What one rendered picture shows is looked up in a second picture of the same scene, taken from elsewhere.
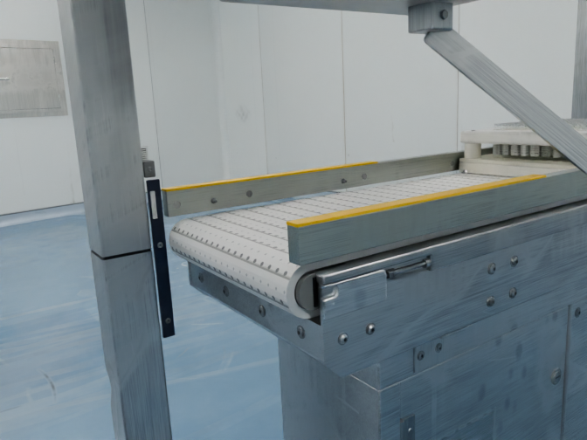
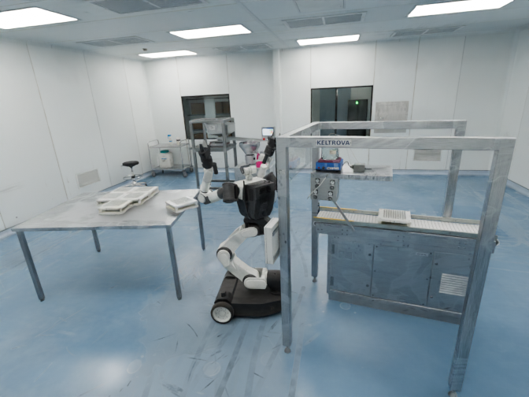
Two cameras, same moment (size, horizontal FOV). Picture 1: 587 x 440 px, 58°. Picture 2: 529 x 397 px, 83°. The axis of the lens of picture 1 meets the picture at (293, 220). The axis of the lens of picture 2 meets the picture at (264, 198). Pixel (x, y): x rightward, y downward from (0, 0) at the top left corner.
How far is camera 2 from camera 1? 236 cm
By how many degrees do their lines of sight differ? 54
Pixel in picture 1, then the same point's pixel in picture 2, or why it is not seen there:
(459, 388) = (343, 245)
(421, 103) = not seen: outside the picture
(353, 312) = (319, 227)
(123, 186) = (315, 205)
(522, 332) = (359, 243)
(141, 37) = (453, 94)
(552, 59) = not seen: outside the picture
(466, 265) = (337, 228)
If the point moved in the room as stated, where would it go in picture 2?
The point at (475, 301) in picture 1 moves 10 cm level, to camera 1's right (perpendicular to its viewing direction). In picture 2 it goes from (338, 232) to (348, 236)
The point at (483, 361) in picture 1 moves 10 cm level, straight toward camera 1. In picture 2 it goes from (349, 243) to (338, 245)
